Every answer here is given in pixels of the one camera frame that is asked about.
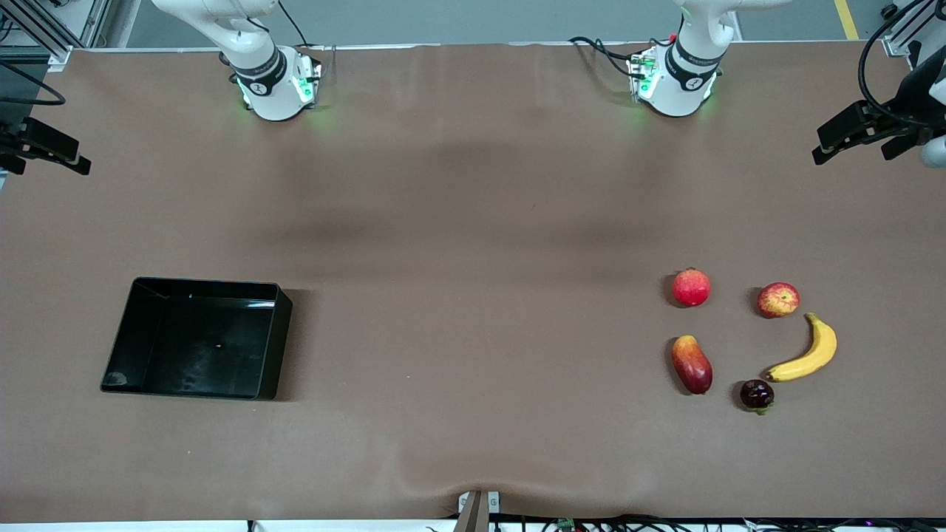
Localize red yellow apple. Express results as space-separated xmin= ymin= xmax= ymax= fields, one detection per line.
xmin=758 ymin=282 xmax=801 ymax=319

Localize yellow banana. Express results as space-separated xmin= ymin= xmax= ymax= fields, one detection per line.
xmin=766 ymin=313 xmax=838 ymax=383

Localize black rectangular plastic box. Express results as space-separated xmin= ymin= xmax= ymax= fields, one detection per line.
xmin=101 ymin=277 xmax=293 ymax=401

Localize red round pomegranate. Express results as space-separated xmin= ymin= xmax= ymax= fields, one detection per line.
xmin=672 ymin=267 xmax=712 ymax=308

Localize dark purple mangosteen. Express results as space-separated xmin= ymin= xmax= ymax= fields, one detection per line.
xmin=740 ymin=379 xmax=775 ymax=415

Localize red yellow mango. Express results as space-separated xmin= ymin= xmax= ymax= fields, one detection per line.
xmin=671 ymin=335 xmax=714 ymax=395

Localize aluminium frame profile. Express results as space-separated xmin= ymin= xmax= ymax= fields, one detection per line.
xmin=882 ymin=0 xmax=946 ymax=58
xmin=0 ymin=0 xmax=113 ymax=69

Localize black left arm base cables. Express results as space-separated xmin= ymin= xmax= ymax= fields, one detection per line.
xmin=568 ymin=36 xmax=653 ymax=79

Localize black right arm base cable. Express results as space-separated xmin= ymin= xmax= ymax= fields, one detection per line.
xmin=276 ymin=0 xmax=326 ymax=54

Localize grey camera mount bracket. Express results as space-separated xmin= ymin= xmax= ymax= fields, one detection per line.
xmin=457 ymin=490 xmax=500 ymax=532

